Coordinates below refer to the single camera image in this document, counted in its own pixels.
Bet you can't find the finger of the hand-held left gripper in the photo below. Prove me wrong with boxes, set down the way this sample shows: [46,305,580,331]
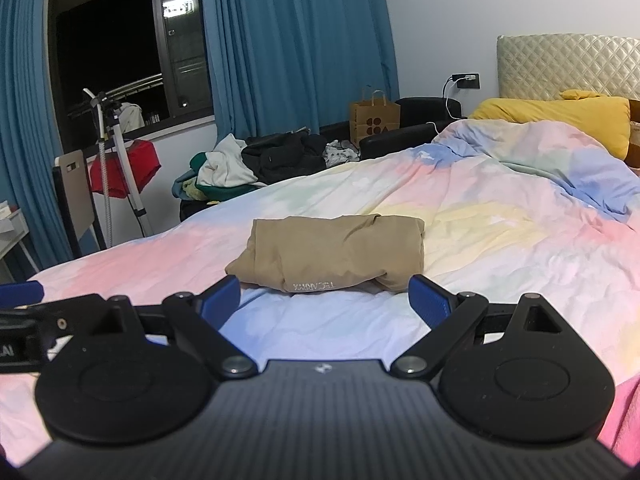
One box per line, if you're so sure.
[0,296,109,336]
[0,281,45,307]

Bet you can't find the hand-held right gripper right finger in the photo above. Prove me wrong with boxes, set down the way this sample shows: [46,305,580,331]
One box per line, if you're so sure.
[389,274,563,380]

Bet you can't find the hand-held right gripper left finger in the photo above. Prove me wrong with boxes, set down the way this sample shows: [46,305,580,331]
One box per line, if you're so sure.
[92,275,259,380]

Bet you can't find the tan t-shirt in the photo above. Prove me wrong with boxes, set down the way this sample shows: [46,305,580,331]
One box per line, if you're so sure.
[225,214,426,295]

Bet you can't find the white dressing desk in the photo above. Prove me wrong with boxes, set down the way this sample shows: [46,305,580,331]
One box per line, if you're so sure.
[0,201,39,284]

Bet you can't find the pastel tie-dye blanket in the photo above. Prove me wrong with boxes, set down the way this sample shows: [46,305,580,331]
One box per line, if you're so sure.
[0,119,640,461]

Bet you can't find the black chair with grey back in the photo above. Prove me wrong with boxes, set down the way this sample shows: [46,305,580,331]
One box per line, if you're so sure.
[52,149,108,260]

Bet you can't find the garment steamer stand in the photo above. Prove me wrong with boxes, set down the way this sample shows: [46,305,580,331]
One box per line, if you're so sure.
[82,88,154,249]

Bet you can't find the black garment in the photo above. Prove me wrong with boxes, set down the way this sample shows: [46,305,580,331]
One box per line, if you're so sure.
[241,131,329,185]

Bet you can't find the red garment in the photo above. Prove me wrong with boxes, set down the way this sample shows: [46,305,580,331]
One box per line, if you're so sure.
[90,140,162,200]

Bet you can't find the white patterned garment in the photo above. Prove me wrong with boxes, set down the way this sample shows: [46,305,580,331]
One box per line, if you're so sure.
[322,141,361,166]

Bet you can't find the blue curtain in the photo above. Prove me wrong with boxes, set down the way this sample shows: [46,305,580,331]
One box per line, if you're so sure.
[199,0,401,144]
[0,0,76,281]

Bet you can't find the black sofa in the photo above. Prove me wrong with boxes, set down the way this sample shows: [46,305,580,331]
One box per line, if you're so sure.
[177,96,463,221]

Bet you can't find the brown paper bag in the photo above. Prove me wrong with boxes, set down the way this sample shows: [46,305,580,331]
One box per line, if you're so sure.
[349,86,402,147]

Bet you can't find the white hanging garment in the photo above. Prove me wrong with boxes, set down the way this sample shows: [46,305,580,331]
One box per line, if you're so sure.
[116,102,146,134]

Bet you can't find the pink cloth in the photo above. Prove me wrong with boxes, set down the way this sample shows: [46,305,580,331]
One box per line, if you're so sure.
[597,374,640,467]

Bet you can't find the yellow pillow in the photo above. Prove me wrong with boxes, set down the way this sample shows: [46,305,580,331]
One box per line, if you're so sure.
[470,90,632,161]

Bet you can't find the dark window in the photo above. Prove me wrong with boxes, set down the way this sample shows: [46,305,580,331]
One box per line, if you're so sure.
[46,0,216,149]

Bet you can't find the quilted beige headboard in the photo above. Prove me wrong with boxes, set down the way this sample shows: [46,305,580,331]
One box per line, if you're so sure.
[496,34,640,99]

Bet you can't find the white charger cable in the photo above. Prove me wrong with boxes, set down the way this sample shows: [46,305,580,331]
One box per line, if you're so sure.
[424,76,474,134]

